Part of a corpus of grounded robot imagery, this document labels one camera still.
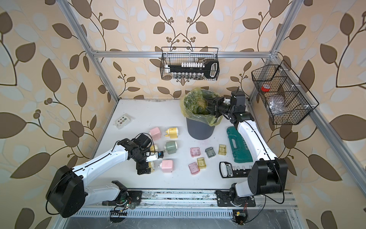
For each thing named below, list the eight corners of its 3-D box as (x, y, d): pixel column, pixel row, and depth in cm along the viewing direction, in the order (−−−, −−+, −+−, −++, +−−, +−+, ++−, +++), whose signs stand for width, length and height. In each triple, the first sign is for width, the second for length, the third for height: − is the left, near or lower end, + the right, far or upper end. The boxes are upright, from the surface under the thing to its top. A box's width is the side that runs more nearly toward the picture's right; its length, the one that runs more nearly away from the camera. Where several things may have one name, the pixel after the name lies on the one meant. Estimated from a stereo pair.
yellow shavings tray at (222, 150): (218, 154, 92) (219, 152, 90) (218, 145, 96) (219, 143, 94) (225, 155, 92) (226, 153, 90) (225, 146, 96) (226, 144, 93)
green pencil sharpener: (165, 154, 92) (164, 149, 86) (166, 146, 95) (165, 141, 89) (177, 154, 92) (176, 149, 86) (177, 146, 95) (176, 141, 89)
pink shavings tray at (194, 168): (191, 175, 84) (191, 174, 82) (187, 165, 88) (187, 164, 86) (200, 171, 85) (200, 170, 84) (195, 162, 89) (196, 161, 87)
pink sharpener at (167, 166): (163, 172, 85) (161, 168, 79) (163, 164, 88) (162, 160, 82) (173, 172, 85) (172, 168, 79) (173, 164, 88) (172, 160, 82)
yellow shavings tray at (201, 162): (198, 169, 86) (199, 168, 85) (196, 159, 90) (196, 157, 89) (206, 168, 87) (206, 166, 85) (203, 157, 91) (203, 156, 89)
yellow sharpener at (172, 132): (166, 138, 99) (165, 132, 93) (167, 133, 102) (165, 127, 96) (178, 138, 99) (177, 132, 93) (178, 133, 102) (178, 127, 96)
